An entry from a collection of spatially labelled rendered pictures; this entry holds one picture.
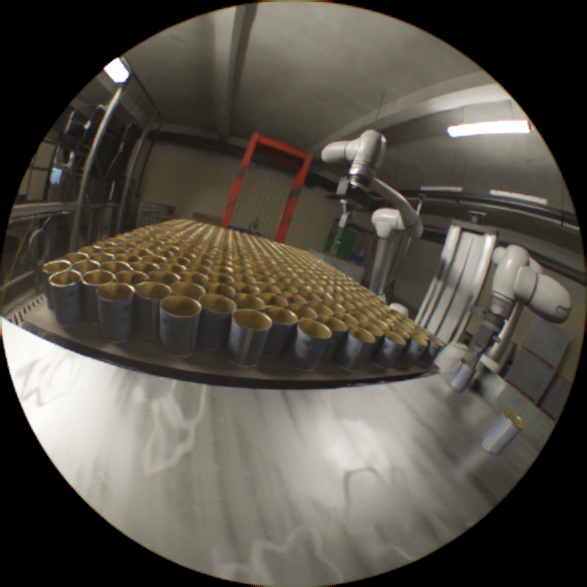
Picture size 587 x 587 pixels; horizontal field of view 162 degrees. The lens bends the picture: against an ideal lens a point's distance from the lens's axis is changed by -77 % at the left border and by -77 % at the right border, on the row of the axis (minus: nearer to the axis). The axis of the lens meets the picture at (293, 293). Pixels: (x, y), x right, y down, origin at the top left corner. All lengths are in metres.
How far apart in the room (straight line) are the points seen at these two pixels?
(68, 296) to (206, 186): 9.13
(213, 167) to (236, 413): 9.44
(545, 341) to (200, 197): 12.83
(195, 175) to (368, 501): 9.63
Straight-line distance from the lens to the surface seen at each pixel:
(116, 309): 0.35
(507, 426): 0.51
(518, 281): 0.66
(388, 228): 1.23
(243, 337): 0.33
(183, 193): 9.55
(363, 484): 0.28
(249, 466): 0.24
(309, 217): 9.98
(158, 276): 0.48
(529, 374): 7.13
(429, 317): 1.44
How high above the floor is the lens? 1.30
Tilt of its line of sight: 16 degrees down
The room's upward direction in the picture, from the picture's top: 19 degrees clockwise
